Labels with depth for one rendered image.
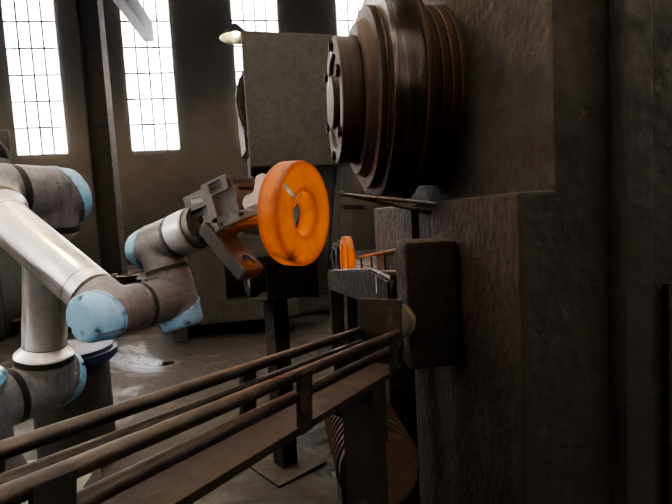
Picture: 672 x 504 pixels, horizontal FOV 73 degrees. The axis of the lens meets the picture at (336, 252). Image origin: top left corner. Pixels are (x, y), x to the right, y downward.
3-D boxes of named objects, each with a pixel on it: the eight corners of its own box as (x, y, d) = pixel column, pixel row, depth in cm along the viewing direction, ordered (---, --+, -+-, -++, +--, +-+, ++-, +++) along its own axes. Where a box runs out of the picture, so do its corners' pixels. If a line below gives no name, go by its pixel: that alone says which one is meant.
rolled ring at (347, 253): (338, 245, 194) (346, 244, 194) (342, 287, 188) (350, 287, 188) (343, 229, 176) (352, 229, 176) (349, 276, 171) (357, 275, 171)
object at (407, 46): (379, 204, 133) (371, 37, 129) (433, 196, 86) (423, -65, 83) (357, 205, 132) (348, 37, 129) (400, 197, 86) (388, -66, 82)
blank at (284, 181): (314, 284, 70) (295, 283, 72) (338, 201, 77) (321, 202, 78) (263, 229, 58) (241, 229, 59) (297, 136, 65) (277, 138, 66)
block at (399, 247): (449, 354, 93) (445, 236, 91) (465, 366, 85) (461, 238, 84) (398, 358, 92) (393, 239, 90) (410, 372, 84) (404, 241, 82)
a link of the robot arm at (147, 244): (163, 272, 88) (151, 230, 88) (203, 257, 83) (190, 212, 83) (128, 279, 81) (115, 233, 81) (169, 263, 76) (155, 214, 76)
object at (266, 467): (284, 439, 178) (272, 255, 173) (329, 463, 159) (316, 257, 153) (238, 460, 165) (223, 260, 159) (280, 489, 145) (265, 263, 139)
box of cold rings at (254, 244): (291, 309, 431) (285, 225, 424) (301, 330, 349) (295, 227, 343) (176, 320, 411) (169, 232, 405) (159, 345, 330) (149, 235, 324)
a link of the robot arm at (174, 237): (168, 257, 76) (204, 252, 83) (187, 249, 74) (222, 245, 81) (157, 214, 76) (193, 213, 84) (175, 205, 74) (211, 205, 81)
